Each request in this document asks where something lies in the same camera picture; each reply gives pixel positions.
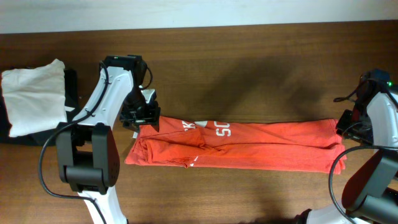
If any red orange t-shirt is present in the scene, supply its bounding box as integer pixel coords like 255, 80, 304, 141
124, 116, 345, 173

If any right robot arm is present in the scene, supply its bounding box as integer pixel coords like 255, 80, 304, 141
294, 69, 397, 224

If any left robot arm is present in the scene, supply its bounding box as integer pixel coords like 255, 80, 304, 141
55, 55, 160, 223

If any folded black garment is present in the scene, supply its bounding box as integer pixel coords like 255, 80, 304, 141
1, 68, 81, 146

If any folded white t-shirt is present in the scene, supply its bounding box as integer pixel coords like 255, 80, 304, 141
1, 59, 67, 138

